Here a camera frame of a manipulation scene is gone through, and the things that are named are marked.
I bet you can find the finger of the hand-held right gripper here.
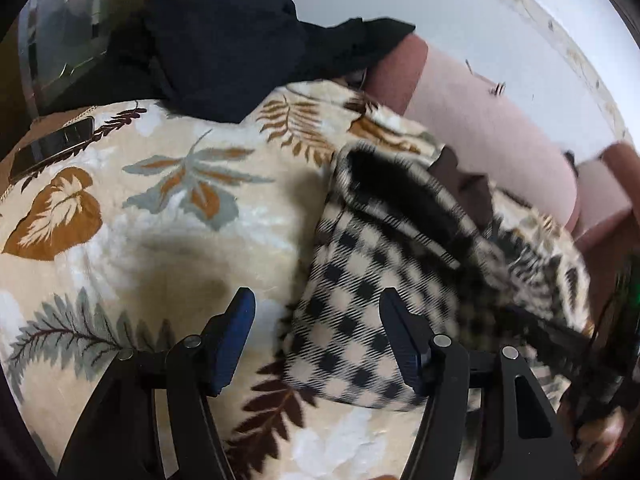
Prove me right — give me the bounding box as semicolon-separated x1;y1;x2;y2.
500;305;601;391

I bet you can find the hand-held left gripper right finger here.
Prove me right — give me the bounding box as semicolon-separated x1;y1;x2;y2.
379;287;576;480

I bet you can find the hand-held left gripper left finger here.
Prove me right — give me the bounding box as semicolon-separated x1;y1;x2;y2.
57;287;257;480

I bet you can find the black and beige checkered coat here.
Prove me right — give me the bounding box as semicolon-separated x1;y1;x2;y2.
282;140;601;413

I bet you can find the person's right hand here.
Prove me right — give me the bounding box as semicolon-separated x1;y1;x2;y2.
565;402;628;477

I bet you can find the beige leaf-print blanket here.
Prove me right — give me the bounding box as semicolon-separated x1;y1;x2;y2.
0;82;601;480

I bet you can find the black smartphone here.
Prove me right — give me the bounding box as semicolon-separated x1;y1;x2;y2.
9;116;96;181

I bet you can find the black garment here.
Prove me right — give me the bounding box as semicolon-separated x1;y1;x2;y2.
280;16;417;86

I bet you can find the navy garment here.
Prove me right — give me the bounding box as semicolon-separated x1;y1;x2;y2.
37;0;311;123

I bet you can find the glass door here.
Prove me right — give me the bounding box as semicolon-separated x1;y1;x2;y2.
17;0;111;106

